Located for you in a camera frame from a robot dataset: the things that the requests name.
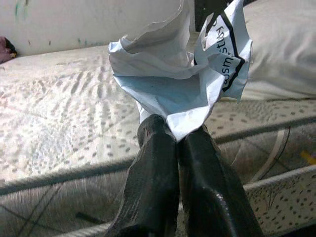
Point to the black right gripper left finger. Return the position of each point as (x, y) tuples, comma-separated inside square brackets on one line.
[(153, 177)]

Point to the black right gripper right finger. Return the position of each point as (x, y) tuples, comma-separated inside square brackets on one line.
[(205, 187)]

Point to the white printed paper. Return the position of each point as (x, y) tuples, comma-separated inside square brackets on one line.
[(172, 98)]

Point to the white quilted mattress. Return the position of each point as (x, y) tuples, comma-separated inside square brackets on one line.
[(61, 111)]

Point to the white pillow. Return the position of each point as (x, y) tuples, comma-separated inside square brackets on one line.
[(284, 49)]

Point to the purple cartoon print blanket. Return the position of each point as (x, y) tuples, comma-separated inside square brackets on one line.
[(6, 51)]

